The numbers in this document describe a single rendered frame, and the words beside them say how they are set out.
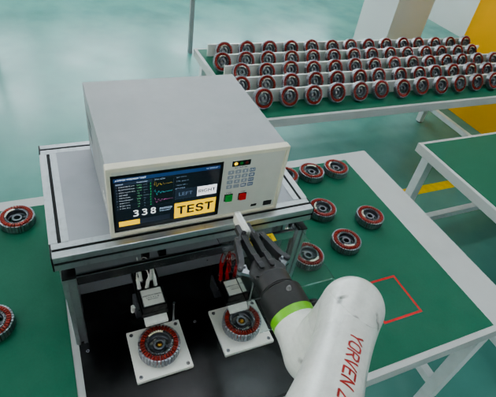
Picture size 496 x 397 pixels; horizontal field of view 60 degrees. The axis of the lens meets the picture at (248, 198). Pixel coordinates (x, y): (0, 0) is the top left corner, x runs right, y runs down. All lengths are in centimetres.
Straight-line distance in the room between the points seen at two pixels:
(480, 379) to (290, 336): 184
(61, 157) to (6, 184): 176
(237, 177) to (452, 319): 93
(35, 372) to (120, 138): 66
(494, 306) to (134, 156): 133
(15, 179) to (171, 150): 218
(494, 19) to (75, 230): 410
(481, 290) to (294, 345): 110
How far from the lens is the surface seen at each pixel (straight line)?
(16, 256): 158
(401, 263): 172
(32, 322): 141
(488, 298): 179
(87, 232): 109
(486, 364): 265
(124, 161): 96
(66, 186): 123
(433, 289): 169
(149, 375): 124
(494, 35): 460
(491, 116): 459
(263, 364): 129
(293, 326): 83
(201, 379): 125
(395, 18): 477
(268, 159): 106
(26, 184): 305
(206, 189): 104
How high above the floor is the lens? 189
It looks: 41 degrees down
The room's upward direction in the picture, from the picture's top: 11 degrees clockwise
